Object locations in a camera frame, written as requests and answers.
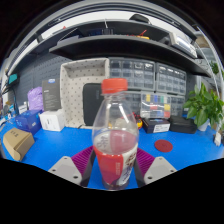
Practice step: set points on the black rectangular pouch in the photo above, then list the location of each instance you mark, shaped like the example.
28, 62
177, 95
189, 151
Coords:
90, 103

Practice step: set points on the flat round red coaster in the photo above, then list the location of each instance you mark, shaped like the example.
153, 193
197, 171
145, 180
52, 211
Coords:
163, 145

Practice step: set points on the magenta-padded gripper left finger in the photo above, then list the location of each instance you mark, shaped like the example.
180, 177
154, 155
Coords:
68, 168

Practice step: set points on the grey small-parts drawer cabinet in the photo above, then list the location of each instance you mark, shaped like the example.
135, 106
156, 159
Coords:
133, 71
170, 79
135, 101
177, 105

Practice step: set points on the clear organizer with coloured parts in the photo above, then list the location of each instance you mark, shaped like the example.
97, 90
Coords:
155, 106

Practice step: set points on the flat black case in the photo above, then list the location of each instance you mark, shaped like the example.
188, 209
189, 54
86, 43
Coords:
182, 125

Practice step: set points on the green potted plant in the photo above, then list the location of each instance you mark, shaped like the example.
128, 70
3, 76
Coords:
201, 106

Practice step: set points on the white power adapter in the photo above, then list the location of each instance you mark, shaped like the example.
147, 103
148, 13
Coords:
217, 139

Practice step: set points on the white perforated storage tray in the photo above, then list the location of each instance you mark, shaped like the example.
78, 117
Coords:
75, 100

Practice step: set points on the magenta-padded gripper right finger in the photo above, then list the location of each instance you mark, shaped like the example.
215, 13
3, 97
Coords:
156, 168

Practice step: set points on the clear bottle with red cap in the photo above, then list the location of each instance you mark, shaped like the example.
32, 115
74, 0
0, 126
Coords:
115, 140

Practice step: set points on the purple bag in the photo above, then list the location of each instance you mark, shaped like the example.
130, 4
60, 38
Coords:
35, 99

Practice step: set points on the white metal rack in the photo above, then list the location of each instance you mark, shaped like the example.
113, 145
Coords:
208, 56

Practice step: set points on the tall black carton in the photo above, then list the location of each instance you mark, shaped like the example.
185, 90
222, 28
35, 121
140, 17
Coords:
51, 95

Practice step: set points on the brown cardboard box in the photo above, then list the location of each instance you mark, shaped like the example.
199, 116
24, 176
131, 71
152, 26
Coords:
16, 141

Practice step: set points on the black overhead shelf unit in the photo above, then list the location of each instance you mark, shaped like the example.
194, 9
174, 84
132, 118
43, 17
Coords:
126, 46

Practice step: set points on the yellow multimeter with red leads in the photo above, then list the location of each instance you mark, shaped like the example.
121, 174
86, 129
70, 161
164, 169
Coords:
139, 123

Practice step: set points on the black box with white label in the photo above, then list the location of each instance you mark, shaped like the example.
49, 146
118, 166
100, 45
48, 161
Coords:
156, 126

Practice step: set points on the blue box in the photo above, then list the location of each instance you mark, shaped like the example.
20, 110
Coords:
28, 121

